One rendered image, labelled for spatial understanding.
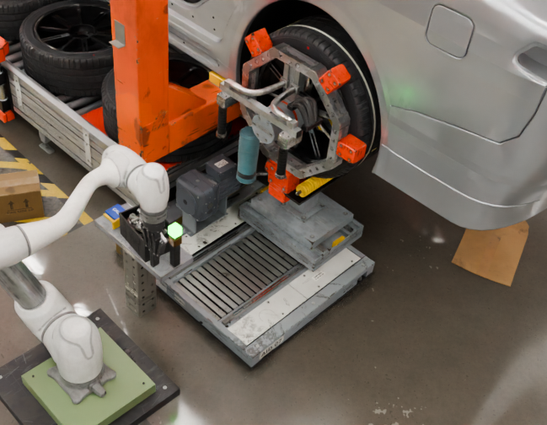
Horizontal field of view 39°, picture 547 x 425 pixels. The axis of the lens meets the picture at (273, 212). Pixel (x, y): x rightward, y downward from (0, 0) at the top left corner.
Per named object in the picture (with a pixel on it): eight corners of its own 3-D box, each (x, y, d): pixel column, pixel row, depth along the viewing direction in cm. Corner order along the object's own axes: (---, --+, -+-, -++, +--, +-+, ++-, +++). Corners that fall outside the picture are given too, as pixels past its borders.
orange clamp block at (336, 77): (339, 88, 302) (352, 78, 295) (326, 95, 298) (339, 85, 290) (329, 72, 302) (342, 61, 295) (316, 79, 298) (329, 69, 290)
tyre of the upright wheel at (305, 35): (325, 173, 369) (424, 135, 315) (292, 194, 355) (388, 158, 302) (260, 47, 361) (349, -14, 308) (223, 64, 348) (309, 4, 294)
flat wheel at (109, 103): (254, 113, 418) (257, 76, 402) (190, 180, 373) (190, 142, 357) (150, 74, 437) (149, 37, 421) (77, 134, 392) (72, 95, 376)
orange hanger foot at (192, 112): (252, 110, 377) (257, 49, 353) (169, 154, 347) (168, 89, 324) (228, 95, 385) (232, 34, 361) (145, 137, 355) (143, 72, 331)
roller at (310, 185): (344, 174, 354) (345, 164, 350) (300, 202, 337) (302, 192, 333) (335, 167, 357) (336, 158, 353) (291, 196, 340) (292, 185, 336)
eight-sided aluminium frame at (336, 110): (337, 191, 329) (357, 83, 293) (327, 198, 326) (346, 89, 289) (247, 131, 355) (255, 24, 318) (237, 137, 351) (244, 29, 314)
